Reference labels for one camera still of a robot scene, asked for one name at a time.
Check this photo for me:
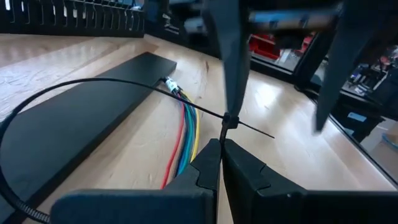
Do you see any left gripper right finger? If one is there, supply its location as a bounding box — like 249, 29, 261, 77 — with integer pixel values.
223, 139, 398, 224

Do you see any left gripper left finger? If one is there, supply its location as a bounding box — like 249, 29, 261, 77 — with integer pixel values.
51, 138, 222, 224

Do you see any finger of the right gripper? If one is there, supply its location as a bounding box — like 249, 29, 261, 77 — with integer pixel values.
201, 0, 251, 118
314, 0, 389, 131

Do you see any black zip tie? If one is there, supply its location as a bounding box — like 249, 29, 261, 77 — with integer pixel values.
0, 77, 275, 224

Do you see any multicolour wire bundle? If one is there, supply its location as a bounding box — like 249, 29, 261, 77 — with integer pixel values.
160, 76, 200, 190

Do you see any black duct cover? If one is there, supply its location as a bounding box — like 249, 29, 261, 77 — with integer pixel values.
0, 52, 177, 215

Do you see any black slotted cable duct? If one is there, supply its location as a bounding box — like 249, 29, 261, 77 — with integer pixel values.
0, 0, 146, 39

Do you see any red storage bin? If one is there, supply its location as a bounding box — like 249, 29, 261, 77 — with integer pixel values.
248, 33, 313, 60

